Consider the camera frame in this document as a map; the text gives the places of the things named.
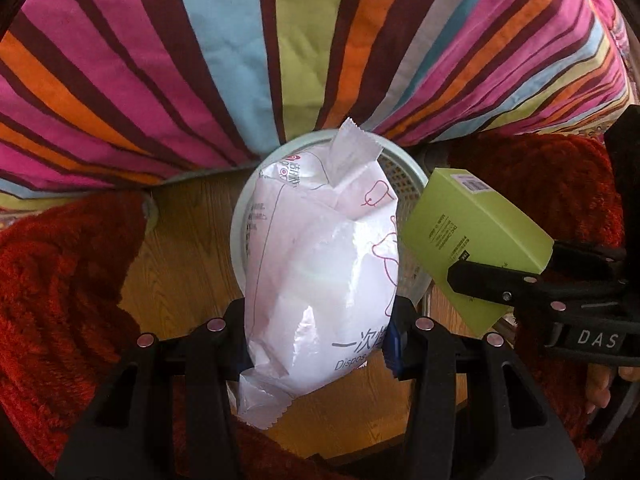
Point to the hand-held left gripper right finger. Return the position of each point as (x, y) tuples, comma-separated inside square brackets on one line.
[(392, 355)]

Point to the white plastic packet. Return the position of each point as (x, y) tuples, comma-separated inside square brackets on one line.
[(320, 270)]

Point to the person's right hand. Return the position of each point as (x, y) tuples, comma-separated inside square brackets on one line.
[(600, 385)]

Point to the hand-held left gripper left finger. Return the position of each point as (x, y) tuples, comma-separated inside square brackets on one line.
[(225, 342)]

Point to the pale green mesh wastebasket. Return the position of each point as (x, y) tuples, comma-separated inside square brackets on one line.
[(402, 172)]

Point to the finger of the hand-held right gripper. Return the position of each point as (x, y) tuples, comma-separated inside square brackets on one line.
[(585, 257), (500, 282)]

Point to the lime green box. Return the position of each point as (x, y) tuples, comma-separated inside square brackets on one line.
[(465, 225)]

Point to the red fluffy rug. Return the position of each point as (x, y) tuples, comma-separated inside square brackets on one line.
[(65, 310)]

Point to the striped bed sheet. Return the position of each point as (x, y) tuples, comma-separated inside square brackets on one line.
[(250, 60)]

